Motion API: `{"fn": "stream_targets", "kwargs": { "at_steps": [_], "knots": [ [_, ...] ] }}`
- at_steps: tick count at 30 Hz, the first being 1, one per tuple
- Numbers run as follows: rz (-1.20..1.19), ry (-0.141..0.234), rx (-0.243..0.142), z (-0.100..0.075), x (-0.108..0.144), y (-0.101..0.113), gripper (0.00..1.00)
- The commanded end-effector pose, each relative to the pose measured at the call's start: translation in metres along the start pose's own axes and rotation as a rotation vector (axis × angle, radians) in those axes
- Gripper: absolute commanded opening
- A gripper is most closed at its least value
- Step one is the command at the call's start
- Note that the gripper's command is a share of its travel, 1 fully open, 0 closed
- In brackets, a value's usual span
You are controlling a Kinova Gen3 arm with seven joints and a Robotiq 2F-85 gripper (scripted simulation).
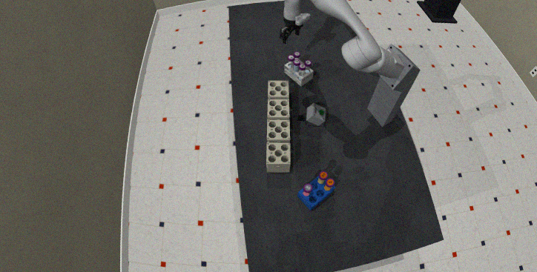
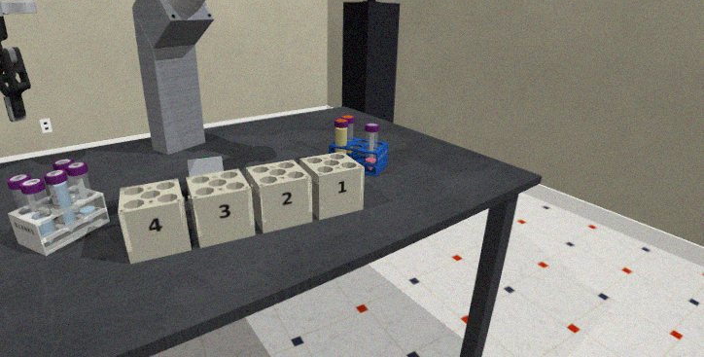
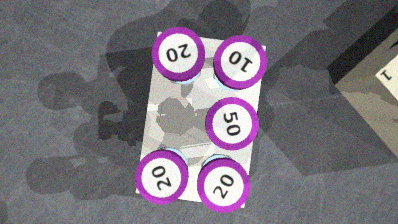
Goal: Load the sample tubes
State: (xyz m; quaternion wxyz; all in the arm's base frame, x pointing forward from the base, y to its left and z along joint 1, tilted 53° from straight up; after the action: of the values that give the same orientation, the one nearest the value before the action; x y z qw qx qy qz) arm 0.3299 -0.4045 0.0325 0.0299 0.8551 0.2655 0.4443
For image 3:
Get white tube rack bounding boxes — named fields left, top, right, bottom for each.
left=140, top=37, right=261, bottom=202

